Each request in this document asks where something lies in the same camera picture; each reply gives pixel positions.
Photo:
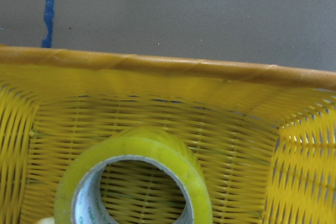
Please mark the yellow woven plastic basket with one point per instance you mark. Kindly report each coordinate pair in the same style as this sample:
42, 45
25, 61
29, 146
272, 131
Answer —
263, 134

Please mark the yellow packing tape roll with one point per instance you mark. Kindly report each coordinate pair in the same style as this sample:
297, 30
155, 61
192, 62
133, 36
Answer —
78, 197

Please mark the toy croissant bread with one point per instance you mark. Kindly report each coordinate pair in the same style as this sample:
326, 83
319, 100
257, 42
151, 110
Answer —
46, 220

